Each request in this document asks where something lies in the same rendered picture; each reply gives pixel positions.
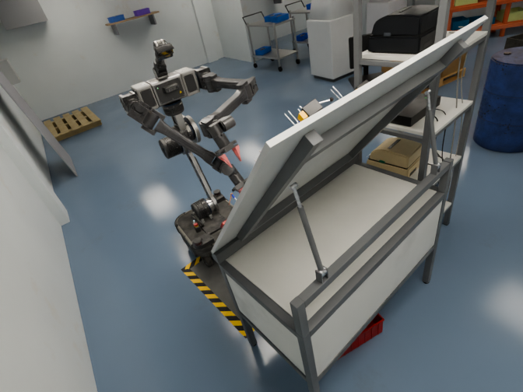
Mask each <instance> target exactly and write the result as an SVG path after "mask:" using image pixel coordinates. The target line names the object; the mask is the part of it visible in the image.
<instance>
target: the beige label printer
mask: <svg viewBox="0 0 523 392"><path fill-rule="evenodd" d="M421 148H422V143H419V142H414V141H412V140H408V139H405V138H397V137H393V138H387V139H386V140H385V141H383V142H382V143H381V144H380V145H379V146H378V147H377V148H376V149H375V150H373V151H372V152H371V154H370V156H369V158H368V160H367V164H370V165H372V166H376V167H379V168H381V169H384V170H388V171H391V172H393V173H398V174H401V175H403V176H406V177H410V176H411V175H412V174H413V173H414V172H415V171H416V170H417V169H418V168H419V161H420V154H421Z"/></svg>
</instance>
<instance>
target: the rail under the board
mask: <svg viewBox="0 0 523 392"><path fill-rule="evenodd" d="M357 161H358V154H357V155H356V156H355V157H354V158H353V159H352V160H351V161H350V162H349V163H347V164H346V165H344V166H342V167H341V168H340V169H338V170H336V171H335V172H334V173H333V174H332V175H330V176H329V177H327V178H326V179H324V180H323V181H322V182H321V183H319V184H318V185H317V186H315V187H313V188H312V189H311V190H309V191H308V192H307V193H306V194H304V195H303V196H301V197H300V202H301V203H302V202H303V201H305V200H306V199H308V198H309V197H310V196H311V195H313V194H314V193H316V192H317V191H319V190H320V189H321V188H323V187H324V186H325V185H326V184H328V183H329V182H330V181H332V180H333V179H335V178H336V177H337V176H338V175H339V174H341V173H342V172H344V171H345V170H347V169H348V168H349V167H351V166H352V165H353V164H354V163H356V162H357ZM297 206H298V205H297V201H295V202H294V203H292V204H291V205H289V206H288V207H286V208H285V209H283V210H282V211H281V212H280V213H278V214H277V215H275V216H274V217H273V218H271V219H270V220H269V221H267V222H266V223H265V224H263V225H262V226H260V227H259V228H258V229H256V230H255V231H254V232H253V233H251V234H250V235H249V236H248V237H247V238H246V239H245V240H243V241H240V240H239V239H238V237H235V238H234V239H233V240H231V241H230V242H229V243H227V244H226V245H225V246H223V247H221V248H220V249H219V250H217V251H216V252H215V253H214V254H213V253H212V251H211V254H212V257H213V259H214V260H215V261H216V262H217V263H218V264H221V263H222V262H223V261H225V260H226V259H227V258H228V257H230V256H231V255H232V254H234V253H235V252H237V251H238V250H239V249H240V248H242V247H243V246H244V245H246V244H247V243H249V242H250V241H251V240H253V239H254V238H255V237H256V236H258V235H259V234H261V233H262V232H264V231H265V230H266V229H267V228H269V227H270V226H271V225H273V224H274V223H275V222H277V221H278V220H280V219H281V218H282V217H283V216H284V215H286V214H287V213H289V212H290V211H292V210H293V209H294V208H295V207H297Z"/></svg>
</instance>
